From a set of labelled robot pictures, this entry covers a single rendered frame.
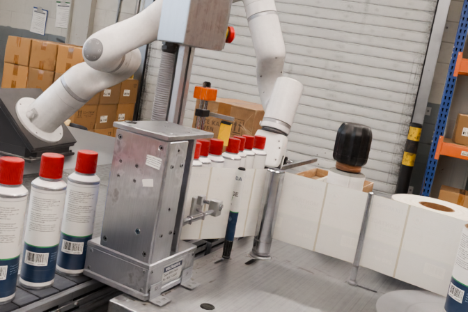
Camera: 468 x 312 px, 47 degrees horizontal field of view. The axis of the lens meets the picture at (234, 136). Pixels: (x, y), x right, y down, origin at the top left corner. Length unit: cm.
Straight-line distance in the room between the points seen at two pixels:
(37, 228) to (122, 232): 13
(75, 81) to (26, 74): 351
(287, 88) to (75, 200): 82
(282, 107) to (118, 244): 78
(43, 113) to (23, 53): 345
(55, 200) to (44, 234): 5
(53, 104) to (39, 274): 107
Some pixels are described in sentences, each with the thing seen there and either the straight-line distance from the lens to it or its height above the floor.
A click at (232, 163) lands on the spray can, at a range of 132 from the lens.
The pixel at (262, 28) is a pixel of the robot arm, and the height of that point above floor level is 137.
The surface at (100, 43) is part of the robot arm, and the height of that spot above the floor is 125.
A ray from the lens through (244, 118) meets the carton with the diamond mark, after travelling 188.
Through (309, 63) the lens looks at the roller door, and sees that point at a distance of 569.
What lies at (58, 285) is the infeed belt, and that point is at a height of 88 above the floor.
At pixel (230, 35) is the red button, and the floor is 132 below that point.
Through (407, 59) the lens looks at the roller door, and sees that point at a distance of 557.
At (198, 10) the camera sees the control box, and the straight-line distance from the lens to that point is 117.
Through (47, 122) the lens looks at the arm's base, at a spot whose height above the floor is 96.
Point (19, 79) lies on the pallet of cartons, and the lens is 539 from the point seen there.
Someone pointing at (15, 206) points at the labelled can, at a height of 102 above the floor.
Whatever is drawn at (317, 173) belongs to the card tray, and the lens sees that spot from 245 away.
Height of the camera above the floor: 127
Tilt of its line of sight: 8 degrees down
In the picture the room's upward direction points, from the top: 10 degrees clockwise
